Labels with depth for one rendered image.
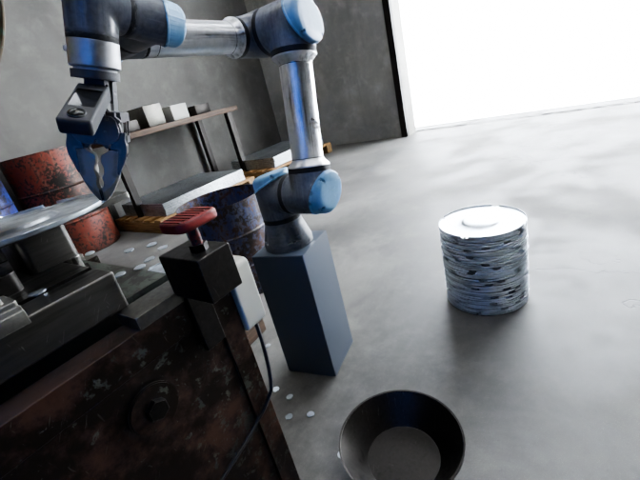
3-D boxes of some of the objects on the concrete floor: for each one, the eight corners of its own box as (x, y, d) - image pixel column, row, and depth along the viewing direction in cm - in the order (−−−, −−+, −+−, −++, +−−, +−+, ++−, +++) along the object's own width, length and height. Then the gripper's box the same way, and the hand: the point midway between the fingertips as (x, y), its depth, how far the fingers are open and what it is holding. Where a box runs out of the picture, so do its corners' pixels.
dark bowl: (375, 395, 115) (371, 378, 112) (482, 429, 97) (480, 409, 94) (321, 486, 93) (314, 466, 91) (445, 550, 76) (441, 528, 73)
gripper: (132, 76, 68) (139, 193, 75) (75, 70, 66) (87, 191, 73) (120, 72, 60) (129, 204, 67) (54, 65, 58) (70, 202, 65)
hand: (102, 194), depth 67 cm, fingers closed
